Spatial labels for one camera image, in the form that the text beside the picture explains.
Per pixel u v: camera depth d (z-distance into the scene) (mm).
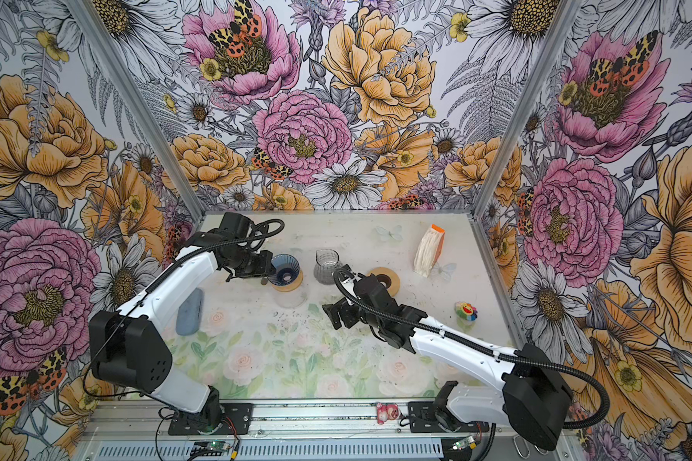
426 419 732
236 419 748
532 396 407
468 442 714
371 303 592
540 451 700
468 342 482
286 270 894
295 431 735
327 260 1035
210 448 709
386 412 730
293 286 858
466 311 917
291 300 972
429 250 994
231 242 607
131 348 436
